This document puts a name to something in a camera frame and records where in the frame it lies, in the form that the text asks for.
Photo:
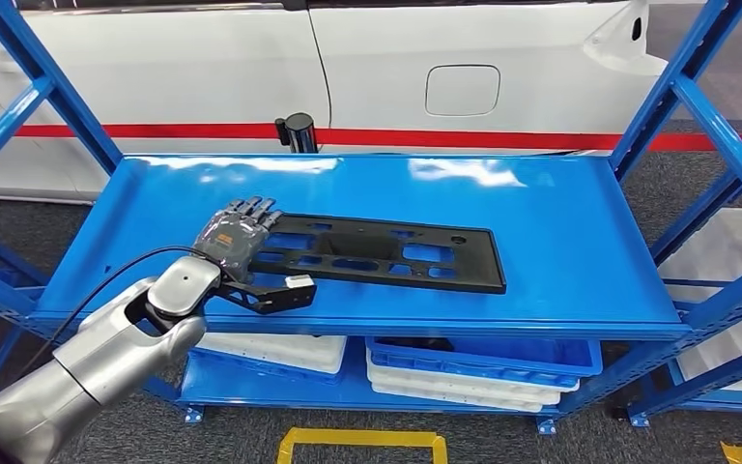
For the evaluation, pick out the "stacked white plastic crates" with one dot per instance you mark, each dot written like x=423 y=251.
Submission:
x=729 y=243

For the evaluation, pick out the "black plastic plate part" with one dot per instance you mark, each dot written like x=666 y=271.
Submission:
x=480 y=262

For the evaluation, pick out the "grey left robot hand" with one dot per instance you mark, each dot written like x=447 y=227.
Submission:
x=230 y=240

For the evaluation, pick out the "white car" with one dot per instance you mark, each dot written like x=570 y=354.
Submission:
x=185 y=64

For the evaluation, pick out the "black stanchion post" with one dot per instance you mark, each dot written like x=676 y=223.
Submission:
x=300 y=131

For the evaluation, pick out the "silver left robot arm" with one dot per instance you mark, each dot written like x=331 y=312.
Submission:
x=108 y=358

